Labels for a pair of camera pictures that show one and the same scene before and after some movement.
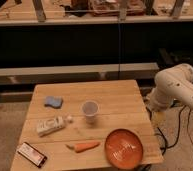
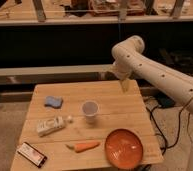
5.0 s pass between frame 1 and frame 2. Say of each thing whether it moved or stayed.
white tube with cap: stayed
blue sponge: stayed
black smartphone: stayed
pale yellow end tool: moved
